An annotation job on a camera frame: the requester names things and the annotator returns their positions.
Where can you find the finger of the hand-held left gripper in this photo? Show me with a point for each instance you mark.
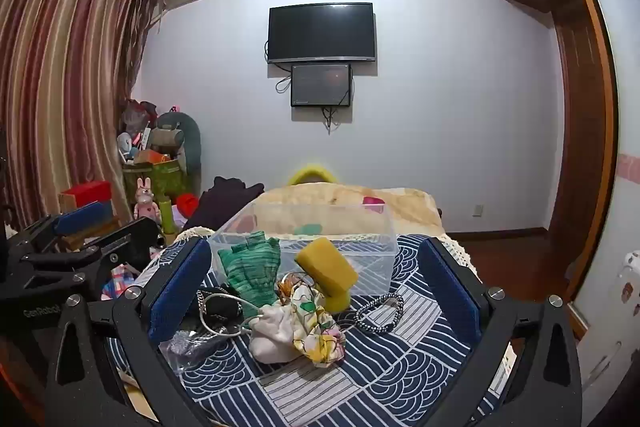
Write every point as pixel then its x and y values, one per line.
pixel 127 234
pixel 82 213

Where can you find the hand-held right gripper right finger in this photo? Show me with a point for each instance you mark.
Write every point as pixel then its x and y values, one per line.
pixel 447 289

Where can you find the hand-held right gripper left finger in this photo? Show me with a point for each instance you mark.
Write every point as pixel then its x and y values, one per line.
pixel 180 292

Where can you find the red box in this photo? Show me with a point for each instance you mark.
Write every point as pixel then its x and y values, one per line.
pixel 87 194

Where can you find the white lace bedspread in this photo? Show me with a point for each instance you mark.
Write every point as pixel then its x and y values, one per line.
pixel 460 254

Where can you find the pink rabbit toy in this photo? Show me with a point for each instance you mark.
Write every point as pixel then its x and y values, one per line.
pixel 146 202

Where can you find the plaid cloth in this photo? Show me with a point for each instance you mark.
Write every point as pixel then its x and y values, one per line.
pixel 120 282

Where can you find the black braided hair band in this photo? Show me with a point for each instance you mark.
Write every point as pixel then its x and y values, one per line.
pixel 398 309

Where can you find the clear plastic bag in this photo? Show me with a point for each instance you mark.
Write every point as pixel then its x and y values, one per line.
pixel 190 348

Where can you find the green cardboard box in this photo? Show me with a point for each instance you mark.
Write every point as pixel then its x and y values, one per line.
pixel 160 179

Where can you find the red cloth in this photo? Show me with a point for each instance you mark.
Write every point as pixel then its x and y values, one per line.
pixel 189 205

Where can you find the green knitted cloth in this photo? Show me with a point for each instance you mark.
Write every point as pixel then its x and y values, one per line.
pixel 250 267

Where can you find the beige blanket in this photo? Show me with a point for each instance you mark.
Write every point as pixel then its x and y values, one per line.
pixel 410 207

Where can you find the blue wave patterned cloth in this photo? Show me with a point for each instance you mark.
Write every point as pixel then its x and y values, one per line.
pixel 400 372

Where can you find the pile of toys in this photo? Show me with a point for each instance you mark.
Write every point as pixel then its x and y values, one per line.
pixel 142 137

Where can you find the black clothing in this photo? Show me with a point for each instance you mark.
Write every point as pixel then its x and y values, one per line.
pixel 225 202

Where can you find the cream fabric pouch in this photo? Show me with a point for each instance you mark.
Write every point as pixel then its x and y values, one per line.
pixel 272 332

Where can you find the clear plastic container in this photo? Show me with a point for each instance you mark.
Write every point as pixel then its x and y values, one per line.
pixel 350 252

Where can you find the pink small object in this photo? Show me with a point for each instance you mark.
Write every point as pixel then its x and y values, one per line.
pixel 374 203

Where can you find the yellow sponge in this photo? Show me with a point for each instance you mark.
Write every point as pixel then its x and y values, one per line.
pixel 325 264

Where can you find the striped brown curtain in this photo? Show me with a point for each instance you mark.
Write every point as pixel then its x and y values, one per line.
pixel 65 82

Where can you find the floral fabric scrunchie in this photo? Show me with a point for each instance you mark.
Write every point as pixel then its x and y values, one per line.
pixel 310 322

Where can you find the green small sponge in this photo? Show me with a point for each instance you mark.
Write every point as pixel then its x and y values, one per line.
pixel 307 230

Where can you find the white appliance with stickers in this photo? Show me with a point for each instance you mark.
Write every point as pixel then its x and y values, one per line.
pixel 617 332

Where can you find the yellow fuzzy hoop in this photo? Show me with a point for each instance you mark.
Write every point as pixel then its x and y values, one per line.
pixel 312 169

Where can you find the white wall socket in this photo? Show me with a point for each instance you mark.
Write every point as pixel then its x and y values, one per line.
pixel 478 210

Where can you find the small black wall monitor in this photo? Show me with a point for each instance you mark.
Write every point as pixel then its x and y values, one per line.
pixel 320 85

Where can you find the black wall television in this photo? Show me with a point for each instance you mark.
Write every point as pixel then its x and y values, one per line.
pixel 321 32

